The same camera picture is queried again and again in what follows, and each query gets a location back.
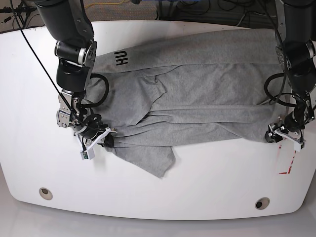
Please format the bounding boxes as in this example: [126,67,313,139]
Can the left table grommet hole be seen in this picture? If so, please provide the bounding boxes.
[39,188,53,200]

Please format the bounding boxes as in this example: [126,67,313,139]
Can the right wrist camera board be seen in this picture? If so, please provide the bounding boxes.
[80,149,95,160]

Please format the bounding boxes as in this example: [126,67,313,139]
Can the tangled black cables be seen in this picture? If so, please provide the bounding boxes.
[158,0,276,27]

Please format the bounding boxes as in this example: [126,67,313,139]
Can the black tripod stand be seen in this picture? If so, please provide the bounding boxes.
[0,0,37,30]

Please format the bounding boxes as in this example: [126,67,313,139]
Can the red tape marking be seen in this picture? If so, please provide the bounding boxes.
[276,145,297,175]

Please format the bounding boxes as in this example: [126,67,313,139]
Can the grey T-shirt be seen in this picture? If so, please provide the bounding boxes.
[93,29,286,178]

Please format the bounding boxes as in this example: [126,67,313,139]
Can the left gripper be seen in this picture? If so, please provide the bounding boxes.
[265,109,309,143]

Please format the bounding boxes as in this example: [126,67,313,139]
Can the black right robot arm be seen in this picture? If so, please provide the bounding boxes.
[34,0,114,157]

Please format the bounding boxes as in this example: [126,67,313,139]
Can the table grommet hole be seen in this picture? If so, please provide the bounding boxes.
[255,197,270,210]
[39,188,53,200]

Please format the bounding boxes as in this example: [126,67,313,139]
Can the yellow cable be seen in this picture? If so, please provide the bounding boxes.
[85,0,127,8]

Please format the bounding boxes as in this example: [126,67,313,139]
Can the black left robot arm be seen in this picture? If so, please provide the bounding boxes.
[264,0,316,152]

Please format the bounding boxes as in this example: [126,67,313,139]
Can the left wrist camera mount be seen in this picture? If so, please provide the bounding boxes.
[293,139,306,152]

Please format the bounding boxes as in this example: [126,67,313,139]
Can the right table grommet hole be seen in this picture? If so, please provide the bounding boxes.
[255,197,270,210]

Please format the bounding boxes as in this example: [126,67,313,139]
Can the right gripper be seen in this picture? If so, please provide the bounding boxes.
[56,109,116,151]

